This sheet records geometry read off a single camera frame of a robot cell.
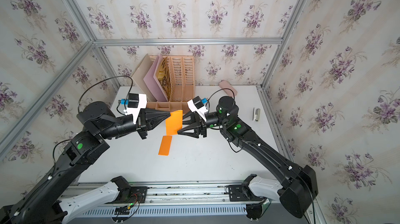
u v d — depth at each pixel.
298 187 0.37
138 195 0.73
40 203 0.37
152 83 0.90
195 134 0.53
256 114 1.01
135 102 0.39
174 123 0.52
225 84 1.22
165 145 0.90
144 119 0.45
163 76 0.99
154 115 0.46
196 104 0.49
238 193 0.72
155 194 0.75
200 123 0.52
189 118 0.58
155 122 0.49
